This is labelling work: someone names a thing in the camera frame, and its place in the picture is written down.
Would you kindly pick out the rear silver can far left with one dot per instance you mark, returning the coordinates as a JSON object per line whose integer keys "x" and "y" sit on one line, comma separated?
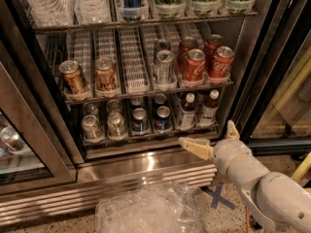
{"x": 90, "y": 109}

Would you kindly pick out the silver blue can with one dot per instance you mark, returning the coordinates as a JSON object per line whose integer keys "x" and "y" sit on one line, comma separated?
{"x": 164, "y": 66}
{"x": 161, "y": 44}

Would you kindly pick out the clear plastic bin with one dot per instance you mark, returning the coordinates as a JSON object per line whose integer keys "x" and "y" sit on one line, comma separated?
{"x": 162, "y": 208}

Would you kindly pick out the steel fridge cabinet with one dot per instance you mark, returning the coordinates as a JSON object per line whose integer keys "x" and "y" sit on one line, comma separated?
{"x": 109, "y": 167}

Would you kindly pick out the red coca-cola can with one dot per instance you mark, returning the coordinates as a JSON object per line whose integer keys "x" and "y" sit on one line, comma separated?
{"x": 194, "y": 65}
{"x": 221, "y": 62}
{"x": 188, "y": 43}
{"x": 211, "y": 44}

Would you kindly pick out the blue pepsi can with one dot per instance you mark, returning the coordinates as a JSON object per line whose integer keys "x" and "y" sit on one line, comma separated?
{"x": 137, "y": 102}
{"x": 162, "y": 118}
{"x": 139, "y": 120}
{"x": 159, "y": 100}

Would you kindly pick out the front red Coca-Cola can right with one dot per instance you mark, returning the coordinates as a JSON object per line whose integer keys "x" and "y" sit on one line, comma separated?
{"x": 221, "y": 62}

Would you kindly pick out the rear silver blue can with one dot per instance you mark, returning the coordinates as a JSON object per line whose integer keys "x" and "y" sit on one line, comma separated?
{"x": 161, "y": 44}

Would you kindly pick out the front blue Pepsi can right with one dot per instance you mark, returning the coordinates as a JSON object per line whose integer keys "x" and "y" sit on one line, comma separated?
{"x": 162, "y": 118}

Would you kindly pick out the yellow wheeled cart frame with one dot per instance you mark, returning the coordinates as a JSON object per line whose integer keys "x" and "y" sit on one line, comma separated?
{"x": 302, "y": 168}

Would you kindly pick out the glass fridge door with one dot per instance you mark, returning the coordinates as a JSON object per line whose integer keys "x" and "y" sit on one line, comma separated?
{"x": 276, "y": 118}
{"x": 37, "y": 158}

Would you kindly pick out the rear red Coca-Cola can left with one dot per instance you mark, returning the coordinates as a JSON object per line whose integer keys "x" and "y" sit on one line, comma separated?
{"x": 188, "y": 43}

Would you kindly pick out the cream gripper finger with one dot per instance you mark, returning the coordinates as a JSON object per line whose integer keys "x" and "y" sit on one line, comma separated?
{"x": 231, "y": 131}
{"x": 199, "y": 147}

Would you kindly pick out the front silver blue can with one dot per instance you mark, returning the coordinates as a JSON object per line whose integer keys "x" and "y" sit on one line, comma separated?
{"x": 164, "y": 66}

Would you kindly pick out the rear blue Pepsi can left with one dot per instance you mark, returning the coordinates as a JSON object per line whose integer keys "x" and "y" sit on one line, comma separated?
{"x": 137, "y": 102}

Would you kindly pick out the front silver can far left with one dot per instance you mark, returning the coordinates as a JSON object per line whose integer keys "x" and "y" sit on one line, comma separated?
{"x": 91, "y": 127}

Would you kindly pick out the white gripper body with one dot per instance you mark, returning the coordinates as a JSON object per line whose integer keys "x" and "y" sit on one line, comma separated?
{"x": 225, "y": 154}

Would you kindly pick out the front red Coca-Cola can left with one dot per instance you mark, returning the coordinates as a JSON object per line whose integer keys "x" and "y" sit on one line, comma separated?
{"x": 194, "y": 65}

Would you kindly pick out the left glass fridge door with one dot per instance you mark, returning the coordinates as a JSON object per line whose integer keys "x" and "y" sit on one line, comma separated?
{"x": 37, "y": 158}

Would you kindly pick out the clear water bottle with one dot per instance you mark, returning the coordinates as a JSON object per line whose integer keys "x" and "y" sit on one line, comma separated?
{"x": 92, "y": 11}
{"x": 49, "y": 12}

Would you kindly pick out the right glass fridge door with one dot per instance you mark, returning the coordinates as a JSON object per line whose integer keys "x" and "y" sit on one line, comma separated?
{"x": 276, "y": 118}

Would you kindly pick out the rear red Coca-Cola can right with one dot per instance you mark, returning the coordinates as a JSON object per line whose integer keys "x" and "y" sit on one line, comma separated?
{"x": 211, "y": 44}

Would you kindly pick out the clear water bottle far left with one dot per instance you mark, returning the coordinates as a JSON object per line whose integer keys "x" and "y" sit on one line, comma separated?
{"x": 49, "y": 12}

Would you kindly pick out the gold can far left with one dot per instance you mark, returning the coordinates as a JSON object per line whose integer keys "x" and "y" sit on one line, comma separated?
{"x": 74, "y": 77}

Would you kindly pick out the can behind left door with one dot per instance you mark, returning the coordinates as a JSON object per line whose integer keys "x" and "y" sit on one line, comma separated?
{"x": 13, "y": 141}

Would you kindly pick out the gold can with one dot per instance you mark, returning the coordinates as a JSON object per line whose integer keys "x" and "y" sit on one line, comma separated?
{"x": 74, "y": 77}
{"x": 106, "y": 74}

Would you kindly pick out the front blue Pepsi can left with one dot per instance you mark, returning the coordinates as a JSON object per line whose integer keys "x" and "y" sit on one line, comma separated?
{"x": 139, "y": 120}

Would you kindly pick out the rear blue Pepsi can right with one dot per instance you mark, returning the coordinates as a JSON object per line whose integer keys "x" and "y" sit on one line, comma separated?
{"x": 159, "y": 100}

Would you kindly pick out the blue tape cross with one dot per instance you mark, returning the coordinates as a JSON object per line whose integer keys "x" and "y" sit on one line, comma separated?
{"x": 217, "y": 197}

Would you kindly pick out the brown bottle white cap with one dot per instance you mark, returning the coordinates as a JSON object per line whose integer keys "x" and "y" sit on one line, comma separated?
{"x": 186, "y": 112}
{"x": 208, "y": 110}

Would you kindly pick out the blue red energy drink can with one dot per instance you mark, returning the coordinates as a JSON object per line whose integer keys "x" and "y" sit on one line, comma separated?
{"x": 130, "y": 11}

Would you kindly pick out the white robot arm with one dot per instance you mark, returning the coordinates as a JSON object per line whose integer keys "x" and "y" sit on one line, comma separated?
{"x": 274, "y": 200}

